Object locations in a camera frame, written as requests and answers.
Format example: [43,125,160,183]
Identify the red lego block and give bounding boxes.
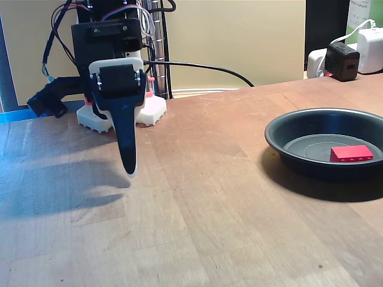
[330,145,374,163]

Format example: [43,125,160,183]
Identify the dark round bin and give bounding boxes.
[265,107,383,182]

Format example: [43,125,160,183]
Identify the blue tape strip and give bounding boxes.
[0,108,37,123]

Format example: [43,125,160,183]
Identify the small white power adapter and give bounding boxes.
[307,48,330,79]

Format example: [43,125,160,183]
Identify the black flat panel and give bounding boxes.
[305,0,350,71]

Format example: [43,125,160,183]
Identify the black charger cube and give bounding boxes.
[325,41,360,82]

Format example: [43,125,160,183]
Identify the green and white box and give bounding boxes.
[345,0,383,50]

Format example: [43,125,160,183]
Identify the large white power adapter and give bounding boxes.
[357,27,383,75]

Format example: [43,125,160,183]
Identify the red and white servo wires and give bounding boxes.
[101,4,157,39]

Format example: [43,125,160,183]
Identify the red and black wire pair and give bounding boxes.
[50,4,91,67]

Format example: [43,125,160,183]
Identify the black gripper camera module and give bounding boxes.
[26,77,90,119]

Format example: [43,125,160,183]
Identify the black camera cable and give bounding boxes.
[41,0,75,84]

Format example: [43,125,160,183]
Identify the thick black cable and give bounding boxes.
[143,60,255,87]

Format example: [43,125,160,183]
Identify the white charger cable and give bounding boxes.
[330,19,376,45]

